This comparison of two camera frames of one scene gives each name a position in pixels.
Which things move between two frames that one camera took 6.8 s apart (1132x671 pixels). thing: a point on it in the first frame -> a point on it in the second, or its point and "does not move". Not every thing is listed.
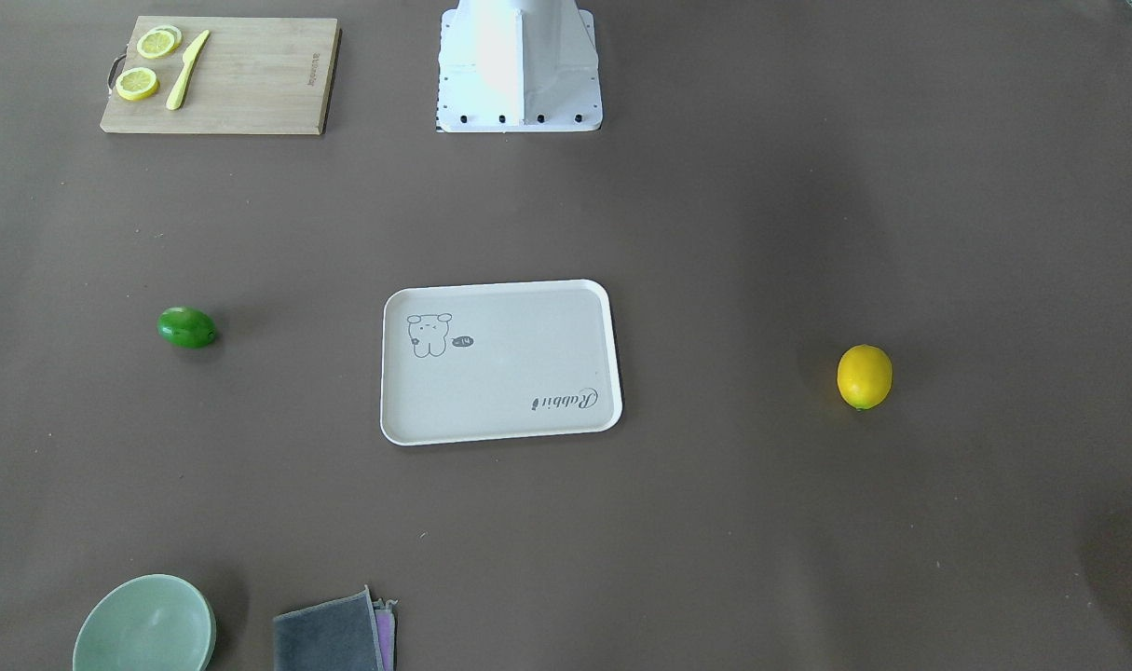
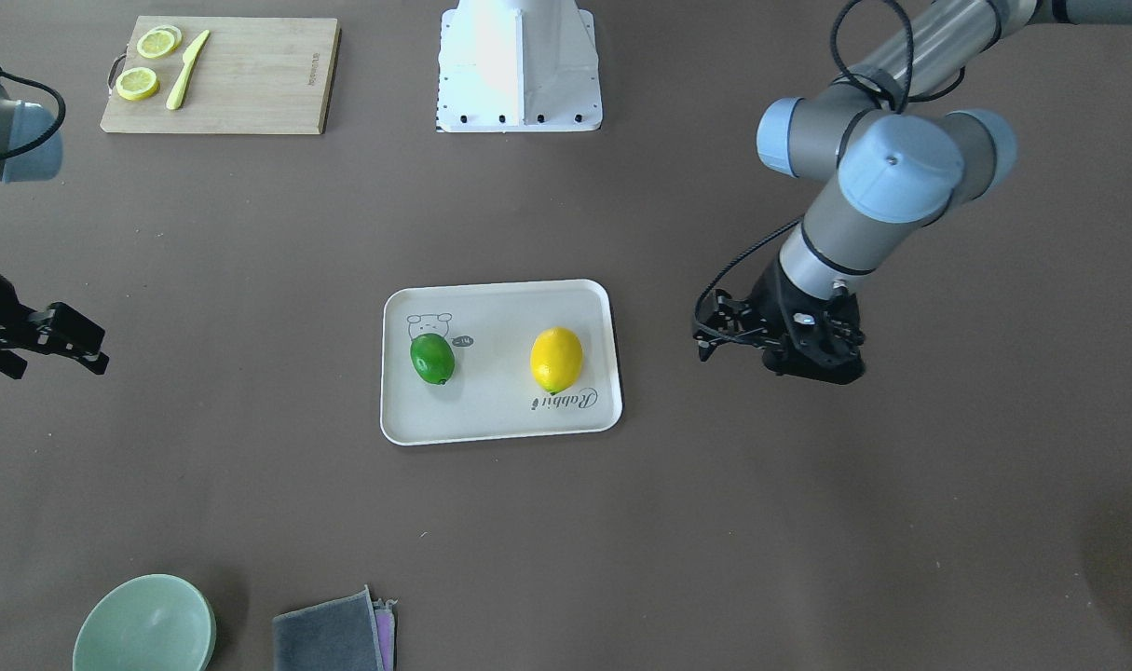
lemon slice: (136, 83) does not move
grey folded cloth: (351, 633) does not move
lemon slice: (158, 41) does not move
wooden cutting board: (253, 75) does not move
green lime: (185, 327) -> (432, 358)
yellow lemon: (864, 376) -> (555, 359)
